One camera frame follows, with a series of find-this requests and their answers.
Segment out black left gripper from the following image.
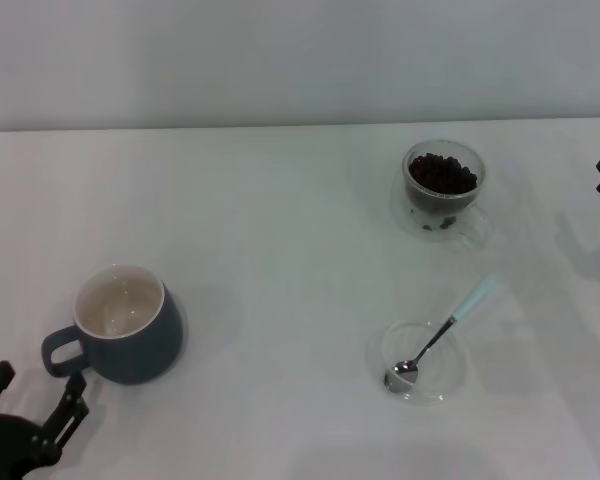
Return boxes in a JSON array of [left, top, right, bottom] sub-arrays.
[[0, 360, 90, 480]]

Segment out dark blue ceramic mug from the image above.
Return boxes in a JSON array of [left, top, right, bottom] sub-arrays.
[[40, 264, 185, 386]]

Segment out dark roasted coffee beans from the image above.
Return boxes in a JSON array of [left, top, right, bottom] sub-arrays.
[[404, 152, 480, 232]]

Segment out steel spoon with light-blue handle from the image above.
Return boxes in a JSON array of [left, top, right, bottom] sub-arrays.
[[383, 273, 504, 394]]

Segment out clear glass saucer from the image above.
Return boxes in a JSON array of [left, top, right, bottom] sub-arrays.
[[388, 169, 496, 246], [364, 319, 470, 407]]

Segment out clear double-wall glass cup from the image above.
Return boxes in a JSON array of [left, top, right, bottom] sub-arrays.
[[401, 139, 495, 249]]

